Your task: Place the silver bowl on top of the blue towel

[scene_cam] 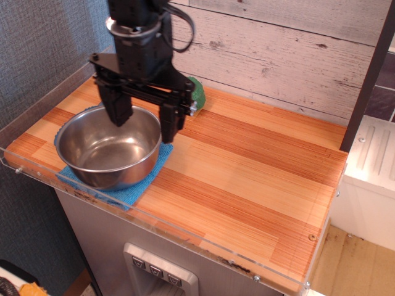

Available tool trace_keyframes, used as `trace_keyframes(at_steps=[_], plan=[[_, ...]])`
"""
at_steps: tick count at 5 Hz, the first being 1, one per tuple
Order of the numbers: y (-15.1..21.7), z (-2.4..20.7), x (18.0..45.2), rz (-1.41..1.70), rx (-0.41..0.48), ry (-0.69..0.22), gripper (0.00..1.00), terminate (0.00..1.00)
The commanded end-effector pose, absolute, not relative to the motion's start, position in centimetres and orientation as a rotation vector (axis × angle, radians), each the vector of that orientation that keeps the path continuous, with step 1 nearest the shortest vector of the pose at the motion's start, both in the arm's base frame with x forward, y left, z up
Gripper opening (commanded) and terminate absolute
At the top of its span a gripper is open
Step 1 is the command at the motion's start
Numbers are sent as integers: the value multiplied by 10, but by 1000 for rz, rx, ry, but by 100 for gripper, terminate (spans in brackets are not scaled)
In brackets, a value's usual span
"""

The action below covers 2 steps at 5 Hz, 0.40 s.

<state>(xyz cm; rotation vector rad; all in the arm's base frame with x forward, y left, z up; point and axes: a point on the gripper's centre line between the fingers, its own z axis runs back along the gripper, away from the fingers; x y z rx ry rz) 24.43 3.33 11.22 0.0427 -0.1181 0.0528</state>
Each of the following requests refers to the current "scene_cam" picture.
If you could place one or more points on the green toy broccoli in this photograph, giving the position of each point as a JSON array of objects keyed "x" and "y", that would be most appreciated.
[{"x": 199, "y": 95}]

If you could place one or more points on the orange object at corner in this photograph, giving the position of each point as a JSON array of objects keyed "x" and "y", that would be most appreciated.
[{"x": 32, "y": 289}]

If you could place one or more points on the stainless steel bowl pan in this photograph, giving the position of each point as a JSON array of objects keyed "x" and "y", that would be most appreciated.
[{"x": 108, "y": 148}]

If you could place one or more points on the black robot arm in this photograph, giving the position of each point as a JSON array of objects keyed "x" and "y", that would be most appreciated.
[{"x": 144, "y": 15}]

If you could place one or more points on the blue cloth napkin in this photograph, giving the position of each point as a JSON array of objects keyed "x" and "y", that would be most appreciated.
[{"x": 139, "y": 188}]

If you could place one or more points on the dark right shelf post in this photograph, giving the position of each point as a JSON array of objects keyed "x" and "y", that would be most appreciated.
[{"x": 370, "y": 79}]

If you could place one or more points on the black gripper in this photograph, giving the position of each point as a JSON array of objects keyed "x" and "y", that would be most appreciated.
[{"x": 142, "y": 67}]

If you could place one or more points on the blue handled toy fork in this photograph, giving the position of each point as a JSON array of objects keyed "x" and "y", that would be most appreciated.
[{"x": 58, "y": 136}]

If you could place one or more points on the clear acrylic table guard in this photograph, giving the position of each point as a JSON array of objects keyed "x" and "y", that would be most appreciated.
[{"x": 247, "y": 185}]

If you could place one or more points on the grey cabinet with dispenser panel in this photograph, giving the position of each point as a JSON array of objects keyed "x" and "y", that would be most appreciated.
[{"x": 126, "y": 259}]

